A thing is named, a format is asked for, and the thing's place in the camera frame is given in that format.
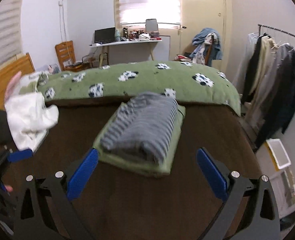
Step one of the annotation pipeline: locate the white hanging garment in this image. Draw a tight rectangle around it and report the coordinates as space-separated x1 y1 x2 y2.
234 31 260 98

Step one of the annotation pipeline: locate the green panda print blanket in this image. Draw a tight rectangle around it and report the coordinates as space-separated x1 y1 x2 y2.
36 61 241 117

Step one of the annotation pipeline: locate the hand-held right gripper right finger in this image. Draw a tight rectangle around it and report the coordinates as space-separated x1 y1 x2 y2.
197 147 281 240

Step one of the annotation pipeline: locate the black clothes rack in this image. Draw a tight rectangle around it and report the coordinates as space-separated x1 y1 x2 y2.
257 24 295 43

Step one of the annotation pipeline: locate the brown bed blanket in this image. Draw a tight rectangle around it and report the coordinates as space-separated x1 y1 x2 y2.
0 97 263 240

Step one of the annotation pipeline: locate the pale green pillow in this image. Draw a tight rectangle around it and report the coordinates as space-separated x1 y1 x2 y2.
22 71 50 93

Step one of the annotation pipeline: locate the pile of clothes on chair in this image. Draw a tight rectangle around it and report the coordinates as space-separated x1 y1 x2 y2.
190 27 223 67

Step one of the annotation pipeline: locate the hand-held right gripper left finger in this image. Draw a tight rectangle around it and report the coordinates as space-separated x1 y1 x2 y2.
12 148 99 240

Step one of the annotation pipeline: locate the long dark hanging coat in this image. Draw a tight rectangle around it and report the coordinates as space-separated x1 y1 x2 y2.
256 52 295 148

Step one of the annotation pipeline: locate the white desk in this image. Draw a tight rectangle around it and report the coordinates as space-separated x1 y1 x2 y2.
89 39 163 67

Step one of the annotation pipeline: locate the standing mirror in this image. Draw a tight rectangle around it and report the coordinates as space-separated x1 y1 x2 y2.
146 19 158 33

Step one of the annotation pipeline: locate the folded olive green garment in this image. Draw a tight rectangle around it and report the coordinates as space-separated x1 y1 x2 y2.
92 102 186 178

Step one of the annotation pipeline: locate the grey striped zip hoodie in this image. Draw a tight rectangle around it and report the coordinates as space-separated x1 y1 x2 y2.
100 92 179 164

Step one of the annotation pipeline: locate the grey hanging coat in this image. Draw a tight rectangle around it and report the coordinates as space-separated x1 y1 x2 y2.
252 44 293 130

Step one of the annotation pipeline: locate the striped window blind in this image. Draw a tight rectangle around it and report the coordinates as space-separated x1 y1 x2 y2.
0 0 25 75

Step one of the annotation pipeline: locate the beige hanging coat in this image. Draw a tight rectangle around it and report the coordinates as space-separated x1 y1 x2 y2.
247 35 275 120

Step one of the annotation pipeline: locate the white plastic bin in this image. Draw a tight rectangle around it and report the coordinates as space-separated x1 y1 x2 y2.
266 139 291 170

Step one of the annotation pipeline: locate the white wall cable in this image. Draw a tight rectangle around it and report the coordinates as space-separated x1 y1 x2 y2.
60 0 71 44

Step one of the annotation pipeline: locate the cream door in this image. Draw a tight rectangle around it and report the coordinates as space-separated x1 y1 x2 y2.
181 0 226 63

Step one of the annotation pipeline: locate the bright window with blind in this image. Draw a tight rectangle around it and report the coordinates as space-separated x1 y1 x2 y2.
115 0 181 30

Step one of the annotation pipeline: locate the wooden chair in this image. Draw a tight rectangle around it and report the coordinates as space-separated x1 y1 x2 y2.
55 40 76 72

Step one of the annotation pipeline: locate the pink pillow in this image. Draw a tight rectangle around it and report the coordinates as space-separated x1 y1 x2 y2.
5 70 22 100

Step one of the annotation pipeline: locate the wooden headboard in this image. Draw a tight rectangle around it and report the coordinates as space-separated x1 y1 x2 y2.
0 52 35 140

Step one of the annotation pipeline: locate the group of bottles on desk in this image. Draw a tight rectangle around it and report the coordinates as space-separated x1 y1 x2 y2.
122 26 161 41

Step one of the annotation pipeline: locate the black laptop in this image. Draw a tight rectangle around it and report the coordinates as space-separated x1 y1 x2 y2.
94 27 116 44

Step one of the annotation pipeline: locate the black hanging coat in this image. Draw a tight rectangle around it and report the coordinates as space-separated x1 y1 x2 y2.
241 36 263 103

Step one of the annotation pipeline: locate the white fleece jacket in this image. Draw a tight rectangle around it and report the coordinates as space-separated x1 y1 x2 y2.
5 92 60 153

